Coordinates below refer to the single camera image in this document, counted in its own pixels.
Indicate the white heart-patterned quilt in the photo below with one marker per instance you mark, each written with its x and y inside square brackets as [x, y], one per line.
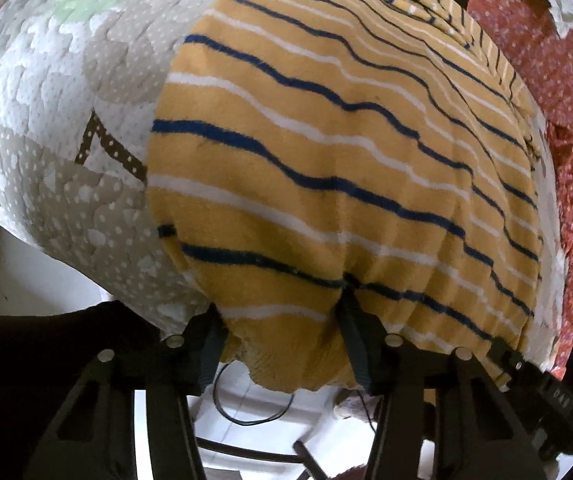
[80, 82]

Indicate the yellow striped knit garment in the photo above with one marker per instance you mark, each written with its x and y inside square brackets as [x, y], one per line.
[302, 148]

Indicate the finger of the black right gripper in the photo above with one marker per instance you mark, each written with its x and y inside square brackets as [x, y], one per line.
[541, 401]

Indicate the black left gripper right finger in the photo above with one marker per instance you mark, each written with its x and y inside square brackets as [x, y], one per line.
[477, 435]

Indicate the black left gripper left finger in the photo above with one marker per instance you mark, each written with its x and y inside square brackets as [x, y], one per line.
[92, 436]

